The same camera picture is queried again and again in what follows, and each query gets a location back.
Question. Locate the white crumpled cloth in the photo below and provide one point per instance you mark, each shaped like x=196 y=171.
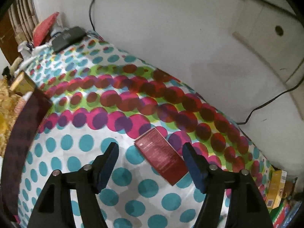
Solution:
x=35 y=50

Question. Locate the blue plastic bag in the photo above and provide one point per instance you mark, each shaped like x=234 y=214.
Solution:
x=293 y=213

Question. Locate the maroon box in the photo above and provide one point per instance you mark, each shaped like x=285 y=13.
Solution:
x=159 y=154

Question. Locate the dark maroon strip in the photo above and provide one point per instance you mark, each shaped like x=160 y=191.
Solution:
x=21 y=147

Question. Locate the black flat device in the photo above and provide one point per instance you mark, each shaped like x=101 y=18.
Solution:
x=67 y=38

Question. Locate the yellow patterned fabric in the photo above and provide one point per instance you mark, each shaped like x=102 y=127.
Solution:
x=6 y=106

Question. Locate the red packet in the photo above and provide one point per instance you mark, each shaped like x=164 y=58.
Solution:
x=42 y=29

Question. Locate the brown box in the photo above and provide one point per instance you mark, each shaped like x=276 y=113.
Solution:
x=289 y=187

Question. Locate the beige striped curtain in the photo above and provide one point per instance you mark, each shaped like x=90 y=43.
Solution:
x=23 y=16

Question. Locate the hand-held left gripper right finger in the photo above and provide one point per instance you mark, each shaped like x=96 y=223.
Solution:
x=193 y=171

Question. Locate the brown wooden door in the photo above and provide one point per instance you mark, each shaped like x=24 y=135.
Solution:
x=4 y=38

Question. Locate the polka dot bedsheet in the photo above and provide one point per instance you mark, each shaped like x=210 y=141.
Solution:
x=142 y=99

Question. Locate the red and green box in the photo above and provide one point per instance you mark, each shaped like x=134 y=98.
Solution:
x=280 y=215

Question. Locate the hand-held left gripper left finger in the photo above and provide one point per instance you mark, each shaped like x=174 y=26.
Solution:
x=108 y=168

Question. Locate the golden box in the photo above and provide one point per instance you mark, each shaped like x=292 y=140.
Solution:
x=22 y=83

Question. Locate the yellow box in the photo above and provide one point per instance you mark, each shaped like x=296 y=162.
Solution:
x=275 y=187

